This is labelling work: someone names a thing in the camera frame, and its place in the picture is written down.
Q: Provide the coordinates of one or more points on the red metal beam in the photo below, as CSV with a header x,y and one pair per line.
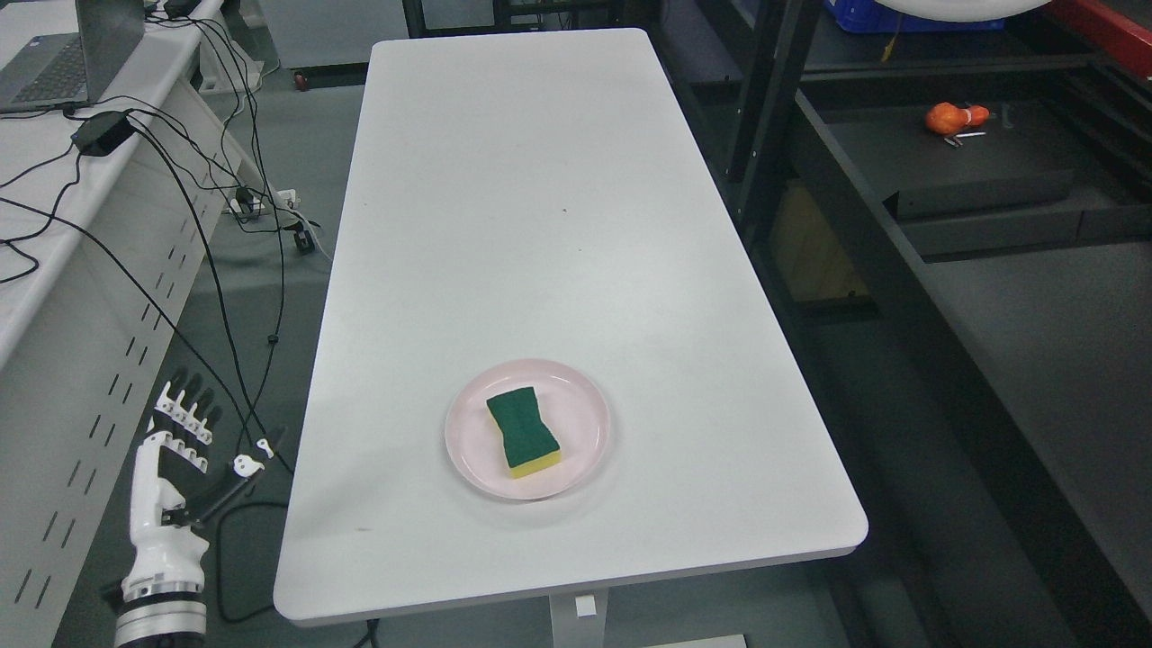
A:
x,y
1121,28

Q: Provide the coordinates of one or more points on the white side desk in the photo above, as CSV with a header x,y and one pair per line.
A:
x,y
105,252

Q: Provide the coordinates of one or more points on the black power adapter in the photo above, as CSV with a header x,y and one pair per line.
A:
x,y
100,134

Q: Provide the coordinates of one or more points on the orange plastic bag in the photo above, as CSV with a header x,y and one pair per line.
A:
x,y
947,119

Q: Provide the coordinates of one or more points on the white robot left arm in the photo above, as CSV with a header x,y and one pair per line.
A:
x,y
168,615

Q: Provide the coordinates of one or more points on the dark metal shelf rack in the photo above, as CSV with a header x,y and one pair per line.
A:
x,y
972,311

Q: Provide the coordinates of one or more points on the pink round plate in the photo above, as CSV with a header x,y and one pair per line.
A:
x,y
572,407

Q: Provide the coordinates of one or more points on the white robotic left hand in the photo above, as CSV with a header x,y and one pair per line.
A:
x,y
171,492

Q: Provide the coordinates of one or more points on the green yellow sponge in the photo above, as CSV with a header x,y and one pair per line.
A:
x,y
528,443

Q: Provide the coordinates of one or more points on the grey laptop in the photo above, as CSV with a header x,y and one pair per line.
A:
x,y
65,53

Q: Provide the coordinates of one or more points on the white rectangular table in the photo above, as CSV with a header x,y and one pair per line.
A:
x,y
540,195

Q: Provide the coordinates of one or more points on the white power strip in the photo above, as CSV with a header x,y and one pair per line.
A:
x,y
247,205

